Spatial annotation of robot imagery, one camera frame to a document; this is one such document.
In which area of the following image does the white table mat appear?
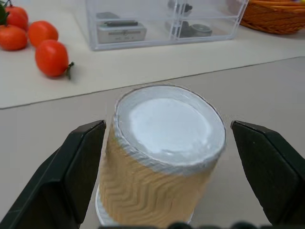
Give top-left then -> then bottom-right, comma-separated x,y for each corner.
0,0 -> 305,110

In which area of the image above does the silver electronic box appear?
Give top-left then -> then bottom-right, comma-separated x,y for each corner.
97,21 -> 147,44

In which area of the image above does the red tomato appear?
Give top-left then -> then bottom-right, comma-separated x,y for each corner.
28,21 -> 59,48
0,24 -> 28,51
0,5 -> 29,31
35,39 -> 75,80

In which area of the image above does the clear acrylic drawer organizer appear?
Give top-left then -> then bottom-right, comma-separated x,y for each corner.
85,0 -> 250,52

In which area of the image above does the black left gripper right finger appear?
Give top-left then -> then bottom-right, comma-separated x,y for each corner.
230,120 -> 305,226

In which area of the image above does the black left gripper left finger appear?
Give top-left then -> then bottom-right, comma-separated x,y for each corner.
0,120 -> 107,229

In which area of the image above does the brown ripple paper cup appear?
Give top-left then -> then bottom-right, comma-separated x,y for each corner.
94,83 -> 227,229

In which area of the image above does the orange wicker basket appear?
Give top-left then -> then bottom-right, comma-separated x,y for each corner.
239,0 -> 305,35

